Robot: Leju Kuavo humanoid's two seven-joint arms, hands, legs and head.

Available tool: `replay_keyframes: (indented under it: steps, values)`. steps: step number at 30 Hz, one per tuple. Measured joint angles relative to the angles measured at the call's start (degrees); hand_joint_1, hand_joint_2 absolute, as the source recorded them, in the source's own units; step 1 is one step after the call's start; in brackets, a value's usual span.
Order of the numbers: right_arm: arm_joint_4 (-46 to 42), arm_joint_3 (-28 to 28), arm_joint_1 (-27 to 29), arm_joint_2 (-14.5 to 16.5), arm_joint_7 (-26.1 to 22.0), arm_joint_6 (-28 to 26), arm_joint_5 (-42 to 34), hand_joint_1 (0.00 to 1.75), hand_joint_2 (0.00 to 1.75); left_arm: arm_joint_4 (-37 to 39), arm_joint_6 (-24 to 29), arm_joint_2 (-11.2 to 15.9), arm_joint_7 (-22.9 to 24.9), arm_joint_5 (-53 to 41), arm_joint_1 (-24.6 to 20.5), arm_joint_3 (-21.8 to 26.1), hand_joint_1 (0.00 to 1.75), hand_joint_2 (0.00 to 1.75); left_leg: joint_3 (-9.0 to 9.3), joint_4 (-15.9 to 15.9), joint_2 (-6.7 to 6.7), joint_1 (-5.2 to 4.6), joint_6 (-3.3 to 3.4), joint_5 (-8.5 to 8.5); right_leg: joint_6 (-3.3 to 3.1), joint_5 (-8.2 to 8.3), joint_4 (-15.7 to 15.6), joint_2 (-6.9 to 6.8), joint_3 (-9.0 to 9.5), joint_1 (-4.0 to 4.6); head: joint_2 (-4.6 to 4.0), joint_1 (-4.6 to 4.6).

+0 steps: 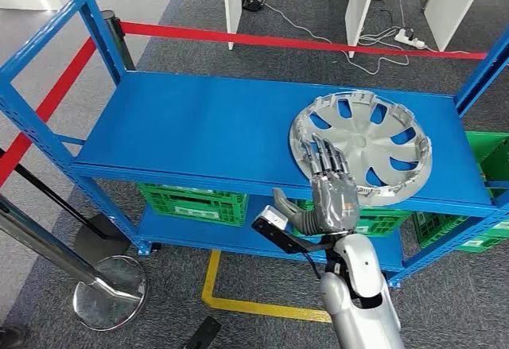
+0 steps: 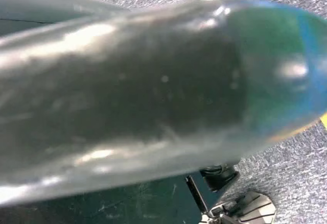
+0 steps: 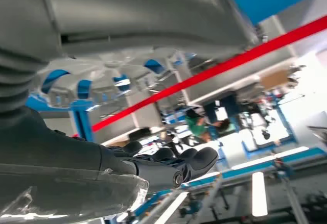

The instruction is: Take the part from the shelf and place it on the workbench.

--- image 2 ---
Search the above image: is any pale robot foot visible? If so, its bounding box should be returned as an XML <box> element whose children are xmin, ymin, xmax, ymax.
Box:
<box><xmin>199</xmin><ymin>189</ymin><xmax>277</xmax><ymax>224</ymax></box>

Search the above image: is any dark robot leg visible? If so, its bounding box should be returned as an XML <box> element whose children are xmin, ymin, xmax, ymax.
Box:
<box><xmin>0</xmin><ymin>163</ymin><xmax>241</xmax><ymax>224</ymax></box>

